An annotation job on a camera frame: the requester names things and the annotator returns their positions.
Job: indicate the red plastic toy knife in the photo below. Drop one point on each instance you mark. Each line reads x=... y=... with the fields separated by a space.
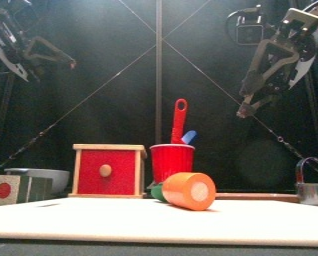
x=178 y=123

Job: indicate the orange toy carrot tip piece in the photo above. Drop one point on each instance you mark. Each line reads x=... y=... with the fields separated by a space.
x=188 y=191

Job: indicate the toy carrot top with leaves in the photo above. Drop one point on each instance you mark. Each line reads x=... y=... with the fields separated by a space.
x=156 y=193

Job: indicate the blue white toy utensil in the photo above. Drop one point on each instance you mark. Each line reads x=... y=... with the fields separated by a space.
x=190 y=136

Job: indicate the wooden box with red drawer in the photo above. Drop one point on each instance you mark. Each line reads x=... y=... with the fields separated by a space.
x=105 y=156

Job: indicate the red plastic cup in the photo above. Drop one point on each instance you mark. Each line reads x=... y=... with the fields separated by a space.
x=170 y=163

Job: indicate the grey bowl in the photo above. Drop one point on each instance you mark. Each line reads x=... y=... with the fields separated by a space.
x=45 y=176

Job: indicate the brown wooden strip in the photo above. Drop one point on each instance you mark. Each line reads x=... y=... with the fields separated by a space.
x=255 y=197

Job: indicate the cube block with red dot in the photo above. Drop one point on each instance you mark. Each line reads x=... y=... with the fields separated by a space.
x=15 y=190

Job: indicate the white cutting board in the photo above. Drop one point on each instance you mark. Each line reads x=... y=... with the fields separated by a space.
x=121 y=220

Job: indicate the grey vertical frame pole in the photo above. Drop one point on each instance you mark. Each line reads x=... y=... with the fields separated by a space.
x=158 y=83

